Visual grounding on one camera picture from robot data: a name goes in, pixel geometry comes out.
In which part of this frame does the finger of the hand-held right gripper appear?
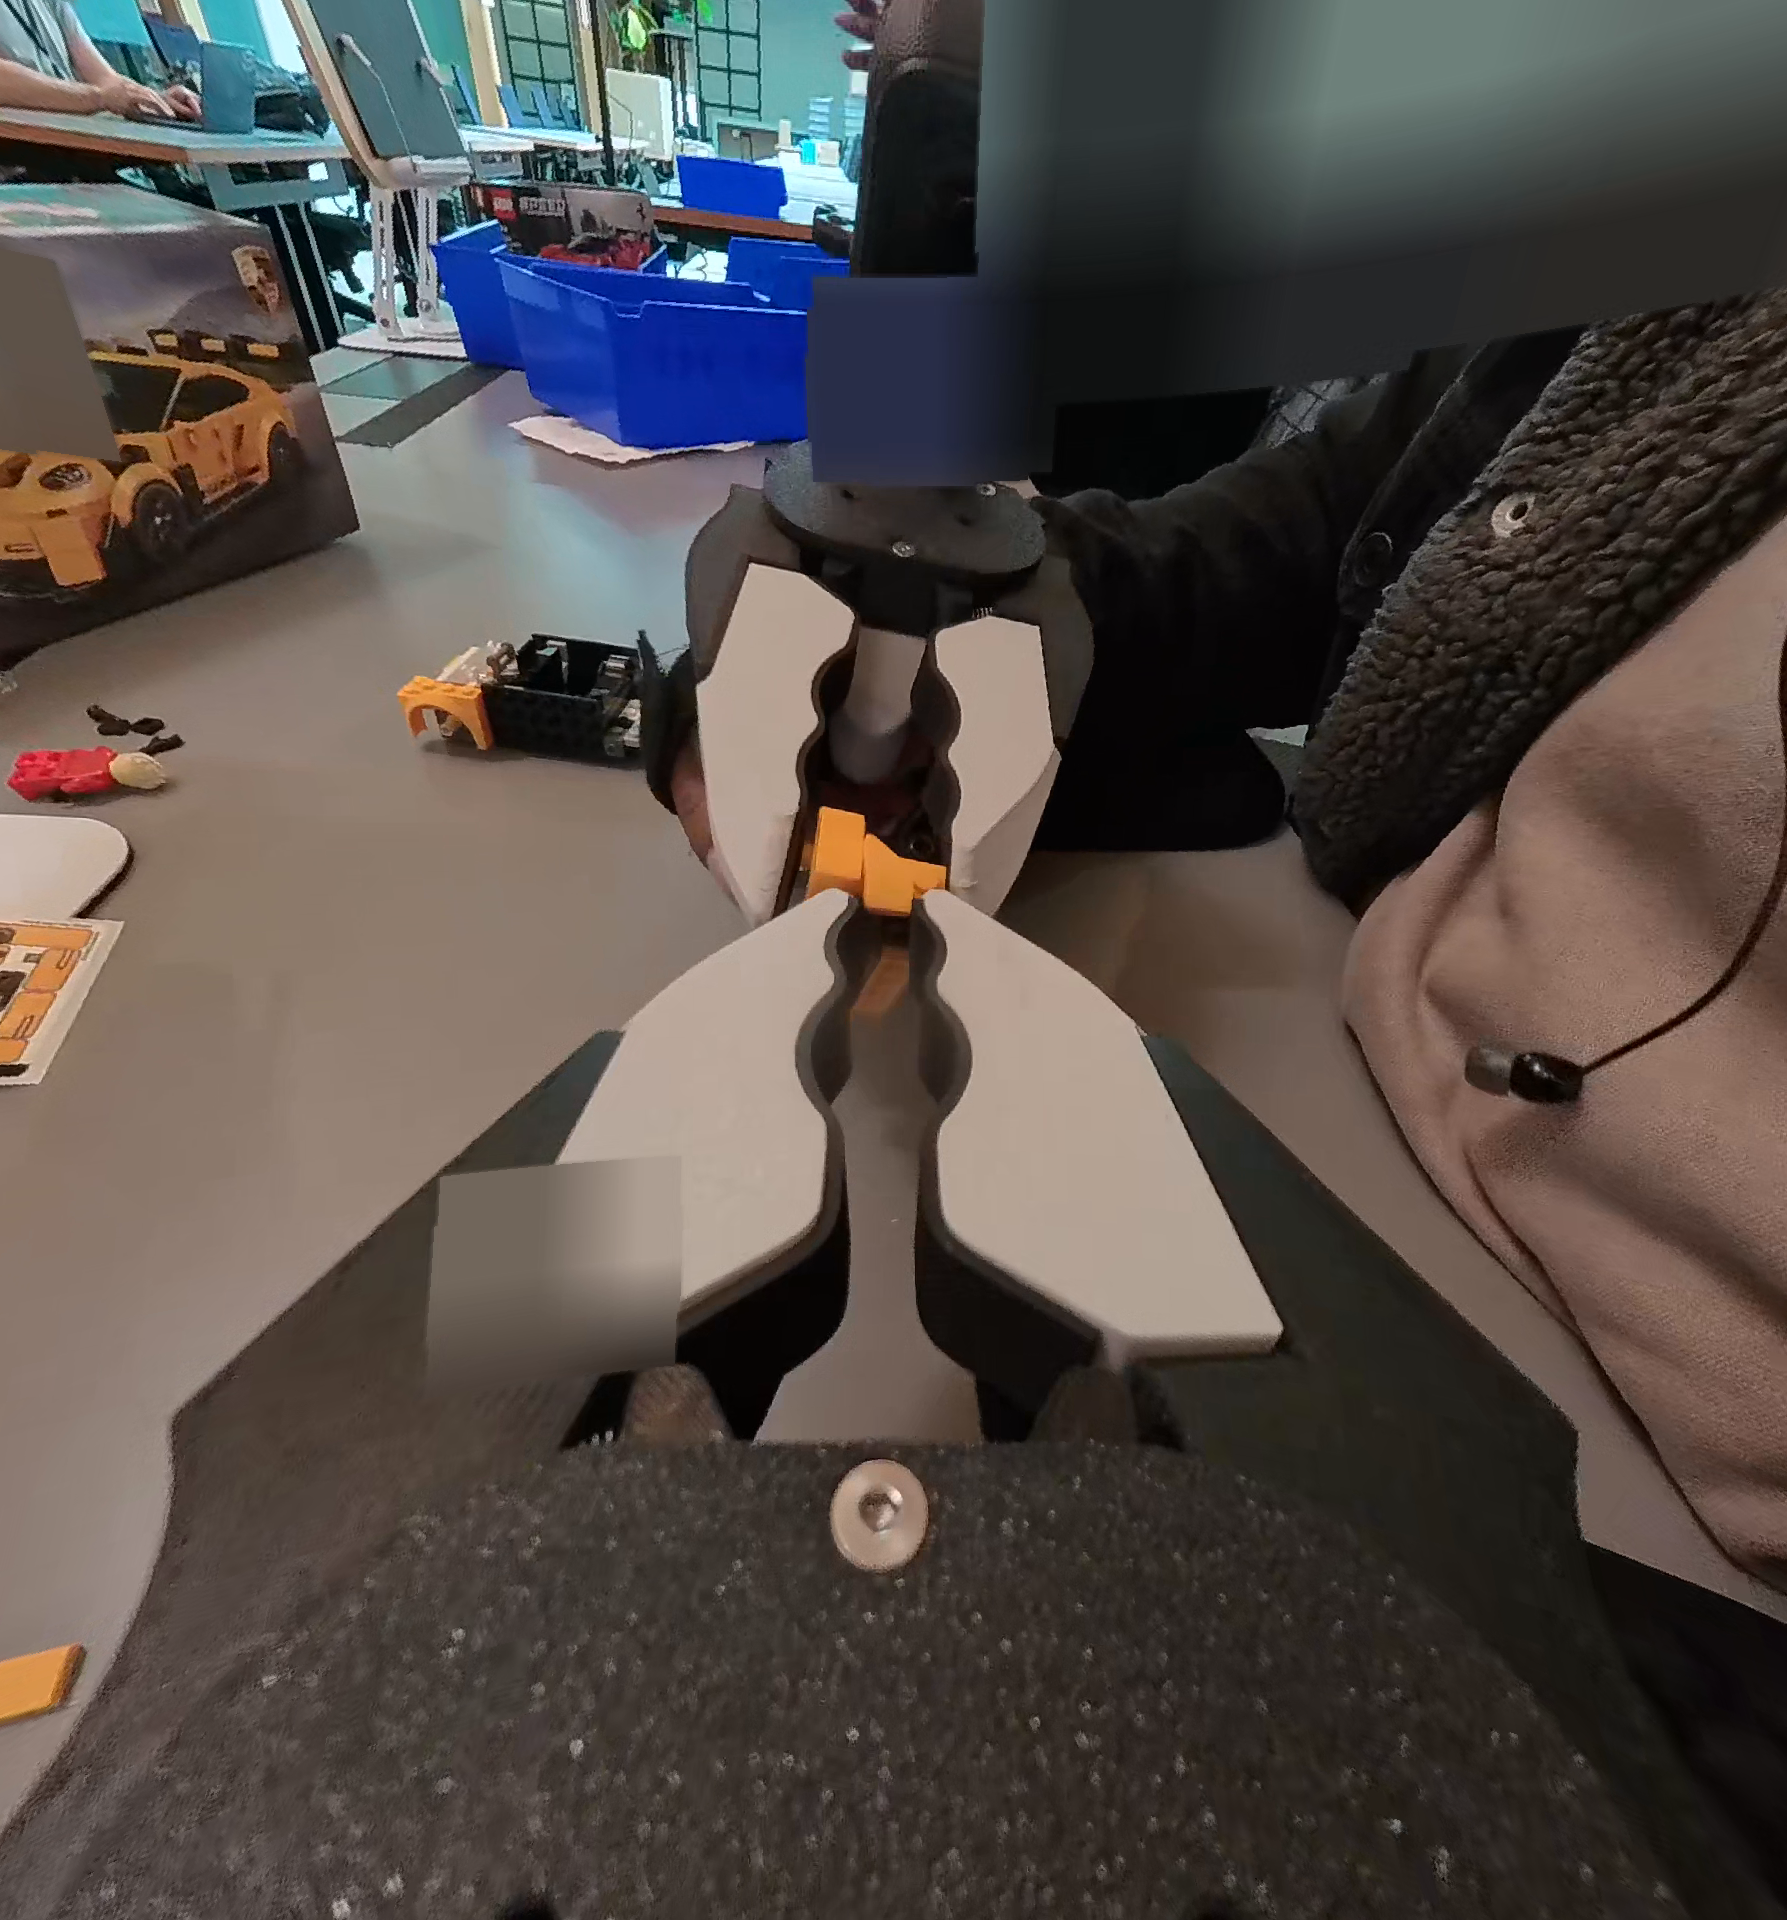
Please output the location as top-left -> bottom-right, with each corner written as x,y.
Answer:
695,560 -> 852,925
922,612 -> 1066,914

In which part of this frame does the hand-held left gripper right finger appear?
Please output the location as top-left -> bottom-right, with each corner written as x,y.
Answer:
915,889 -> 1284,1366

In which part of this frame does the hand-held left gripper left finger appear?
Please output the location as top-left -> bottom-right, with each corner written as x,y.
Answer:
555,889 -> 852,1330

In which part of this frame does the orange black lego assembly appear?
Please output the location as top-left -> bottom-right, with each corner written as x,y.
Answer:
791,750 -> 957,901

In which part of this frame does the orange lego bracket piece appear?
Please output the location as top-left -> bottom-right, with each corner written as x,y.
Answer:
860,848 -> 948,1016

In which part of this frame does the person's right forearm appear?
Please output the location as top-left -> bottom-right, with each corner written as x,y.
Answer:
1035,337 -> 1585,855

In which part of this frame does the black lego car chassis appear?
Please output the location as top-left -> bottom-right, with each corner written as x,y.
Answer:
395,629 -> 647,769

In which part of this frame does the dark lego box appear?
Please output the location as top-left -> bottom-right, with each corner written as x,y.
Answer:
470,180 -> 659,271

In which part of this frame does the lego set box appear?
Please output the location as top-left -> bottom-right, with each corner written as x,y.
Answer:
0,183 -> 363,684

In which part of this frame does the red lego minifigure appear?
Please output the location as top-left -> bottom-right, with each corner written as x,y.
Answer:
9,745 -> 172,800

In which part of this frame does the lego sticker sheet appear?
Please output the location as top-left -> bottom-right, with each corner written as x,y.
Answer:
0,912 -> 127,1088

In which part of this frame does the orange flat lego tile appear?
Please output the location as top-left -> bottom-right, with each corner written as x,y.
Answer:
0,1642 -> 89,1743

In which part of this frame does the person's right hand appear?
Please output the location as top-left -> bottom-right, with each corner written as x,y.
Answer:
667,750 -> 758,906

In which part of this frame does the blue storage bin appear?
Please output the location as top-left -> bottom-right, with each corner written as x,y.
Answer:
501,247 -> 823,449
675,150 -> 791,215
433,223 -> 537,368
725,236 -> 852,314

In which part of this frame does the white paper sheet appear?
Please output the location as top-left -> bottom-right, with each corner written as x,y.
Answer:
510,412 -> 758,469

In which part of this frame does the dark fleece jacket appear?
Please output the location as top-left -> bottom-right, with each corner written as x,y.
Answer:
1253,277 -> 1787,918

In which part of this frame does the blue laptop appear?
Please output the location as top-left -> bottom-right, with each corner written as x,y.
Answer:
135,15 -> 260,134

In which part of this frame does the long office desk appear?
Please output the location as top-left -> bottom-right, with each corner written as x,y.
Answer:
0,96 -> 355,197

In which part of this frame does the black hoodie cord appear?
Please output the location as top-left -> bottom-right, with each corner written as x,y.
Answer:
1464,479 -> 1787,1109

